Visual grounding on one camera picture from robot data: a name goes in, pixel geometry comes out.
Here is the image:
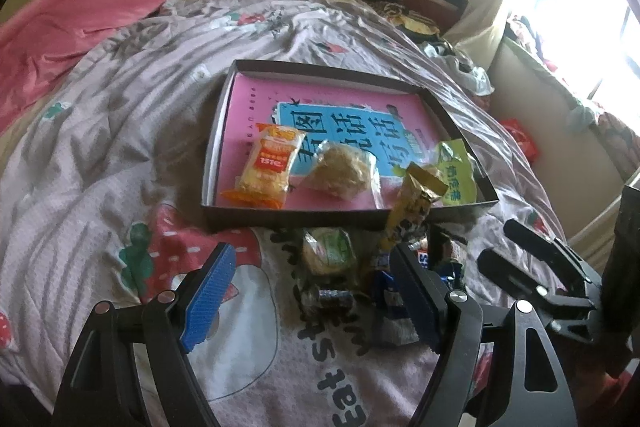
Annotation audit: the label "red plastic bag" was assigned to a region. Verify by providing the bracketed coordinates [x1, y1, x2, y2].
[500, 119, 541, 162]

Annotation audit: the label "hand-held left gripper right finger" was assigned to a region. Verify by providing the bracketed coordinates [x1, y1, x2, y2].
[390, 244, 576, 427]

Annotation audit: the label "pale green hanging cloth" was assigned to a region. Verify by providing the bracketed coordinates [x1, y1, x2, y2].
[567, 99, 598, 132]

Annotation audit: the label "green label round cake packet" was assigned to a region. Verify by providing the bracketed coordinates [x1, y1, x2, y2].
[300, 227, 358, 278]

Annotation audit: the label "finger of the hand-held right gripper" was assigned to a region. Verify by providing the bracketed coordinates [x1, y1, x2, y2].
[476, 248, 601, 342]
[504, 218, 604, 296]

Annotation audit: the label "orange cracker packet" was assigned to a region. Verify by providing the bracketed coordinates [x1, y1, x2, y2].
[221, 124, 307, 210]

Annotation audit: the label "dark cardboard box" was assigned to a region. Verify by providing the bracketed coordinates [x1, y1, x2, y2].
[200, 59, 501, 233]

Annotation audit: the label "dark round foil snack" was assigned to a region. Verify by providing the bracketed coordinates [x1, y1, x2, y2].
[312, 288, 357, 315]

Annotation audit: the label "white plastic bag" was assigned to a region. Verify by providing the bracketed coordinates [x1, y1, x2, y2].
[425, 39, 493, 95]

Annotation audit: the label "strawberry print blanket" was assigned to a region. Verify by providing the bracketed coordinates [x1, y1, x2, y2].
[0, 0, 568, 427]

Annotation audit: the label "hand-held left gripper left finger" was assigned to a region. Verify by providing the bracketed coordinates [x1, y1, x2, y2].
[52, 243, 237, 427]

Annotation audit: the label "clear flaky pastry packet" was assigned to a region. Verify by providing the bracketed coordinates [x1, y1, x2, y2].
[304, 141, 386, 210]

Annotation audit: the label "pink quilt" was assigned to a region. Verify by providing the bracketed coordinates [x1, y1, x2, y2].
[0, 0, 182, 132]

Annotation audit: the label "brown chocolate bar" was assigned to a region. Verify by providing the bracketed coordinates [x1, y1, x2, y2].
[420, 234, 467, 280]

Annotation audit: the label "blue cookie packet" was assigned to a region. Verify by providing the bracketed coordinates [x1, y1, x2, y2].
[369, 251, 451, 348]

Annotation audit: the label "long gold snack packet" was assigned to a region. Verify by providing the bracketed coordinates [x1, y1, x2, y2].
[377, 162, 448, 258]

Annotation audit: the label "floral patterned cloth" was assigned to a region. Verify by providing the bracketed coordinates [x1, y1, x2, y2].
[597, 111, 640, 168]

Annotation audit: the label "clothes on windowsill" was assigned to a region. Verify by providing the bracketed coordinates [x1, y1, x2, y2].
[505, 14, 640, 108]

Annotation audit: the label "green yellow pastry packet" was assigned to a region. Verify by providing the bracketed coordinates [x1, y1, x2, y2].
[432, 139, 481, 208]

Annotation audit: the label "pink book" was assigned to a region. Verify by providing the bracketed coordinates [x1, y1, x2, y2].
[215, 74, 481, 210]

